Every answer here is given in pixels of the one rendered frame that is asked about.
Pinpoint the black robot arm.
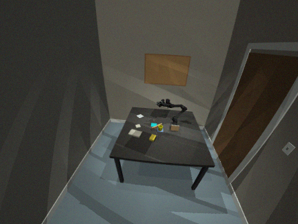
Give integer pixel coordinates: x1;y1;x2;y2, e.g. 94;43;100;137
165;99;187;125

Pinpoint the yellow rectangular block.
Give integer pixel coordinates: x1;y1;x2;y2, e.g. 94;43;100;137
149;134;156;142

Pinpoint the beige flat block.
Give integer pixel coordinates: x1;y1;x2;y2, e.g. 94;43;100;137
128;129;142;138

